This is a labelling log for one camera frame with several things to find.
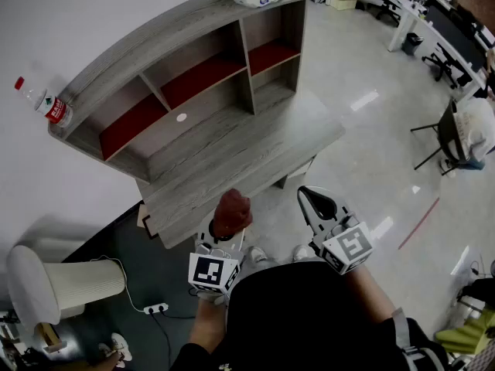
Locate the dark grey trash bin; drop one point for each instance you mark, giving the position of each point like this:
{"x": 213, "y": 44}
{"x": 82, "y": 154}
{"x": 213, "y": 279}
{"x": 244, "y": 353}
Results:
{"x": 412, "y": 44}

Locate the person's left forearm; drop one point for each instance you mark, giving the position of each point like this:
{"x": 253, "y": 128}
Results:
{"x": 207, "y": 323}

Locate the black office chair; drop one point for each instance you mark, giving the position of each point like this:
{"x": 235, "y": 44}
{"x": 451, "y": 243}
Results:
{"x": 444, "y": 66}
{"x": 388, "y": 10}

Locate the person's left white shoe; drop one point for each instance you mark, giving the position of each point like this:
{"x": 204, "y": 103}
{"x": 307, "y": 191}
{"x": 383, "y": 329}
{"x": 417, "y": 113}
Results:
{"x": 258, "y": 254}

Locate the large white stuffed bag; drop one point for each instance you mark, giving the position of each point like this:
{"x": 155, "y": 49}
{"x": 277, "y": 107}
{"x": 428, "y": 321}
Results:
{"x": 477, "y": 130}

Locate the reddish textured wiping cloth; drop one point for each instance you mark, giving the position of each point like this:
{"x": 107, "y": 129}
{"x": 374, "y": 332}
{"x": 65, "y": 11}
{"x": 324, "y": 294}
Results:
{"x": 232, "y": 213}

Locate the white power strip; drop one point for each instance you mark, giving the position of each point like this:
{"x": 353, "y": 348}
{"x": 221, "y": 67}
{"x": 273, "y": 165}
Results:
{"x": 156, "y": 308}

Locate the black folding chair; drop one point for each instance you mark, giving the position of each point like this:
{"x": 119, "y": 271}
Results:
{"x": 448, "y": 133}

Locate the person's right forearm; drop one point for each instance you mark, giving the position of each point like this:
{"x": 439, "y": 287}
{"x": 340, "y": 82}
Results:
{"x": 367, "y": 292}

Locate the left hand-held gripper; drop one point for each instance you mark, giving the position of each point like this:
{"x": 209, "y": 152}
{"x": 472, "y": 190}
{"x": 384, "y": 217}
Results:
{"x": 210, "y": 269}

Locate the long white office desk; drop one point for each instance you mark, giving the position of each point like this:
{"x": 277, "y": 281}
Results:
{"x": 410, "y": 14}

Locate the person's right white shoe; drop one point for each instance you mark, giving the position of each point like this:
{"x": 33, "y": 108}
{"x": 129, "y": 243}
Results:
{"x": 302, "y": 252}

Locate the person's black shirt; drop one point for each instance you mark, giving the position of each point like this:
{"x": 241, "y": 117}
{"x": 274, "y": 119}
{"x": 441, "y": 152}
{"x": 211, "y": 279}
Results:
{"x": 301, "y": 323}

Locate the white wristwatch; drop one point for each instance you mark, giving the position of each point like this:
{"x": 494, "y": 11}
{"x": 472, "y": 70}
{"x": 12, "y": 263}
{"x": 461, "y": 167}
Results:
{"x": 210, "y": 297}

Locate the clear water bottle red label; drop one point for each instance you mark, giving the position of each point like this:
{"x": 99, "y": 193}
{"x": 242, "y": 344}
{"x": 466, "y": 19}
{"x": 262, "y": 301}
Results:
{"x": 54, "y": 108}

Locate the dark grey floor carpet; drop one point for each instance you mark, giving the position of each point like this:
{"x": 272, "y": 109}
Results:
{"x": 154, "y": 269}

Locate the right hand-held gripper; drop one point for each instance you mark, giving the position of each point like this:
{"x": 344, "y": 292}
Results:
{"x": 348, "y": 246}

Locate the small wooden box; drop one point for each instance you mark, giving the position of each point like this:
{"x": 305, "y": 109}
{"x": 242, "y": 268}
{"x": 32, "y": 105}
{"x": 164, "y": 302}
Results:
{"x": 50, "y": 338}

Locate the grey wooden shelf desk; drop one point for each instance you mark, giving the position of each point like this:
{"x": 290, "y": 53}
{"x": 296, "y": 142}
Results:
{"x": 154, "y": 56}

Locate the yellow-green fabric item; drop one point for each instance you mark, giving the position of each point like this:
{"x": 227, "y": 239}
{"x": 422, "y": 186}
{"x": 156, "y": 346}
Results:
{"x": 464, "y": 336}

